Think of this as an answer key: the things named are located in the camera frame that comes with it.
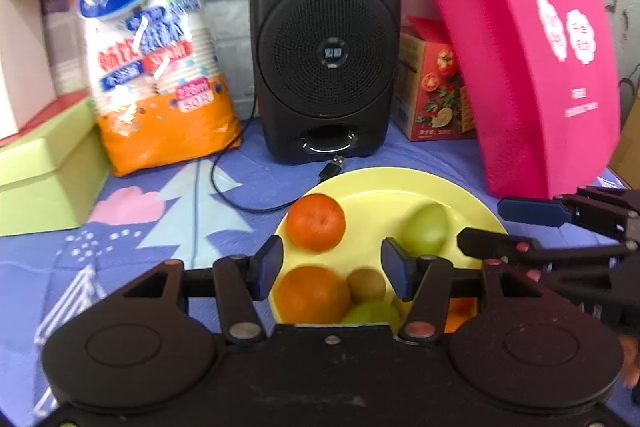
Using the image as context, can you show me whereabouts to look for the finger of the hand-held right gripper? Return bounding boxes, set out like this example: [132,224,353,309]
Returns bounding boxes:
[497,187,640,243]
[457,228,640,268]

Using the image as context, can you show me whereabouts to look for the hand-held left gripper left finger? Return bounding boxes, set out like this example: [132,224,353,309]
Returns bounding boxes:
[122,235,285,347]

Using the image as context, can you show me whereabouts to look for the flat green box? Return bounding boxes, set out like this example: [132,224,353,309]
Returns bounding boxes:
[0,99,114,238]

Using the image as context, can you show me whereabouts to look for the green citrus fruit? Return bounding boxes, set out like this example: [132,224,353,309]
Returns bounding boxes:
[340,300,401,327]
[399,202,450,258]

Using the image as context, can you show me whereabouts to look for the blue printed tablecloth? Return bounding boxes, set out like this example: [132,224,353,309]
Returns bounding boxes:
[0,116,640,413]

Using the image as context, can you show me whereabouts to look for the black speaker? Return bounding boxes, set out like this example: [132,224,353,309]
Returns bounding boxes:
[248,0,401,166]

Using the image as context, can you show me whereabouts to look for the white cup box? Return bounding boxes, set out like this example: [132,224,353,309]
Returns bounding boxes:
[0,0,57,138]

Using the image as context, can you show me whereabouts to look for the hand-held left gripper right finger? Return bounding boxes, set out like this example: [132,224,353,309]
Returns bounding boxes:
[380,236,556,344]

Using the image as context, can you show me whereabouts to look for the orange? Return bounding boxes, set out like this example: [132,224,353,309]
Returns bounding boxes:
[444,297,477,334]
[286,193,347,254]
[274,265,352,326]

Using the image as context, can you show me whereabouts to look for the yellow plastic plate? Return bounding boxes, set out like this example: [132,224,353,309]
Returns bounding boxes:
[272,167,509,339]

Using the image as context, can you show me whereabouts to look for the black usb cable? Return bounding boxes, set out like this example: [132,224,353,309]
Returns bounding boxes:
[209,104,347,214]

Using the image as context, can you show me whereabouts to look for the orange paper cup pack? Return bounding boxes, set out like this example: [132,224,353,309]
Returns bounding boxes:
[62,0,244,178]

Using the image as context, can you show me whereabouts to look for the tomato printed carton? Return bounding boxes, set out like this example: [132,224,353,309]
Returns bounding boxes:
[392,15,479,143]

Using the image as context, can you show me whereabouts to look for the brown cardboard box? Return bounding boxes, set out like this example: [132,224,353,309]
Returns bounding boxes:
[607,86,640,190]

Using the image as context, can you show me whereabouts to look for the kiwi fruit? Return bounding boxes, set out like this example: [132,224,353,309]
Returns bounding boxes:
[344,267,387,303]

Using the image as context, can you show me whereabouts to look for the pink tote bag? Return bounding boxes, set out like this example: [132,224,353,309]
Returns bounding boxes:
[389,0,624,200]

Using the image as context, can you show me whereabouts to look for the red box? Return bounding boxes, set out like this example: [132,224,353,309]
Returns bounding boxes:
[0,89,94,148]

